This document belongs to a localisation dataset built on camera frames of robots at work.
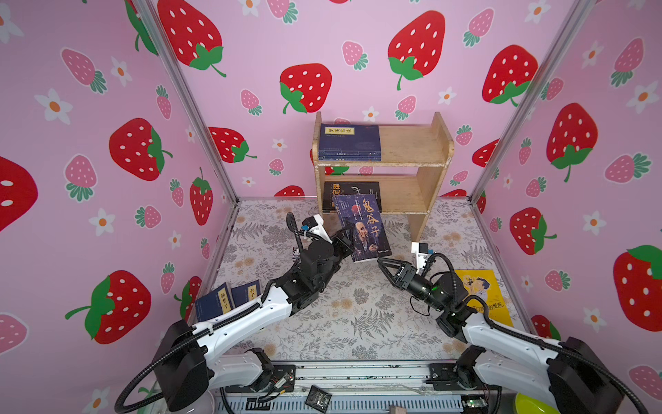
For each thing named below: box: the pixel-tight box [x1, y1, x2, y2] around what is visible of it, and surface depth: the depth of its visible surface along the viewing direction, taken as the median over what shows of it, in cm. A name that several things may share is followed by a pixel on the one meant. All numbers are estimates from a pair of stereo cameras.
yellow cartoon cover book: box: [455, 269, 514, 327], surface depth 92 cm
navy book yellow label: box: [318, 150, 382, 163], surface depth 74 cm
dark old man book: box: [331, 194, 393, 264], surface depth 76 cm
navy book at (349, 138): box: [318, 123, 381, 153], surface depth 78 cm
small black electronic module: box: [304, 384, 333, 414], surface depth 71 cm
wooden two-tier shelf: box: [312, 111, 455, 242], surface depth 80 cm
